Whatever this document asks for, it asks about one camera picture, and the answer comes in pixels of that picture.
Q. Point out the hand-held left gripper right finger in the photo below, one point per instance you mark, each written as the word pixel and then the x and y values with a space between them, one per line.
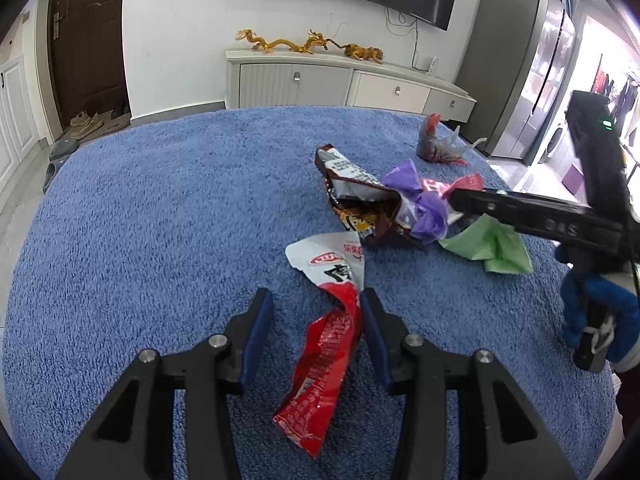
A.
pixel 374 332

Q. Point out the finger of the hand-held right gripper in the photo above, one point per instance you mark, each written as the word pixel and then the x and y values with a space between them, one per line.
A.
pixel 540 222

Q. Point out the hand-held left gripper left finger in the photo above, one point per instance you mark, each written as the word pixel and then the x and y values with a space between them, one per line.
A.
pixel 257 330

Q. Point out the red and white snack wrapper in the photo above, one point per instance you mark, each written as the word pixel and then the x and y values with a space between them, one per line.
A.
pixel 325 360

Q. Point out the pink plastic wrapper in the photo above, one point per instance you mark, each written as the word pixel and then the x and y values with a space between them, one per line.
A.
pixel 445 186

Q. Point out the purple plastic wrapper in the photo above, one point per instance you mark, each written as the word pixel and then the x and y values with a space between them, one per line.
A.
pixel 430 210

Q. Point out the person's right hand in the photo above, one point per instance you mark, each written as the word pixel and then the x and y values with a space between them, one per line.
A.
pixel 620 300

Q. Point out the purple stool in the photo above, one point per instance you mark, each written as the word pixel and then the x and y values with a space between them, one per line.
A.
pixel 572 180

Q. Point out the white washing machine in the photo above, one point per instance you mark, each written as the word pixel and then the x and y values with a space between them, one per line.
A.
pixel 555 142

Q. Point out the green plastic wrapper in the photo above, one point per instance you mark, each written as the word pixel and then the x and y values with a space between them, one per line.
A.
pixel 490 250

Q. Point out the dark brown snack wrapper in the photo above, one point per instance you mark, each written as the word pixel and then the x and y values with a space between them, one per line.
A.
pixel 357 222

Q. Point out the reddish clear plastic wrapper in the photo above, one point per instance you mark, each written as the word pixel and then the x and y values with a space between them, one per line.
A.
pixel 435 142

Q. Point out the grey refrigerator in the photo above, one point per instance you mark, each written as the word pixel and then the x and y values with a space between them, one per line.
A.
pixel 505 70

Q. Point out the blue fluffy mat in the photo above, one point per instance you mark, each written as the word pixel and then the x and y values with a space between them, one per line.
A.
pixel 150 235

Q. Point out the white power strip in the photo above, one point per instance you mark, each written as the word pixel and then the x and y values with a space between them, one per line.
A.
pixel 433 64

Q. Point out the golden tiger figurine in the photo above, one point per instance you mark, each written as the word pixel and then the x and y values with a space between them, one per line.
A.
pixel 364 53

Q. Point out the grey white television cabinet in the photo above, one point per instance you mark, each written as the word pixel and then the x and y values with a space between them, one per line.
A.
pixel 300 82

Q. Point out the pair of beige shoes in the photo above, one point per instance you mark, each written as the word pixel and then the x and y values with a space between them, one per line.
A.
pixel 85 124

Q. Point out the long golden dragon figurine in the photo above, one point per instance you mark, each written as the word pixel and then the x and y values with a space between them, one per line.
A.
pixel 277 44

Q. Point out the short golden dragon figurine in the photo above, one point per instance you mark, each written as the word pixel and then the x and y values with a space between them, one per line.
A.
pixel 317 40

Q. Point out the dark brown entrance door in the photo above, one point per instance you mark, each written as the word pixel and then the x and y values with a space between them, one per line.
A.
pixel 90 35

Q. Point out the framed wall picture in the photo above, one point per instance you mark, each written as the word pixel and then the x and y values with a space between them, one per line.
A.
pixel 600 75

